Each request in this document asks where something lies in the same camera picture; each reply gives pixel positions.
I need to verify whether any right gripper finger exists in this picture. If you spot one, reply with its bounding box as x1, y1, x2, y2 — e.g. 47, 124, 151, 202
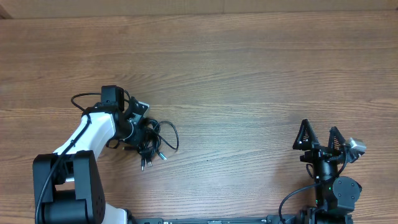
328, 126, 346, 152
292, 119, 320, 151

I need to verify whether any thick black USB cable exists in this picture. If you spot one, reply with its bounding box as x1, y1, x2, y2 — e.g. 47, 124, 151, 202
123, 118, 162, 172

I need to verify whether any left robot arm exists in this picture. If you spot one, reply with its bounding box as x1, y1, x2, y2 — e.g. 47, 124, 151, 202
32, 96, 149, 223

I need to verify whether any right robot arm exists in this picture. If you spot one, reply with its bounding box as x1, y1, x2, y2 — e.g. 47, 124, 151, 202
292, 119, 366, 223

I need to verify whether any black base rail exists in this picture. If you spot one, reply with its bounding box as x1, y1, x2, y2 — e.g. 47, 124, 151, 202
129, 215, 283, 224

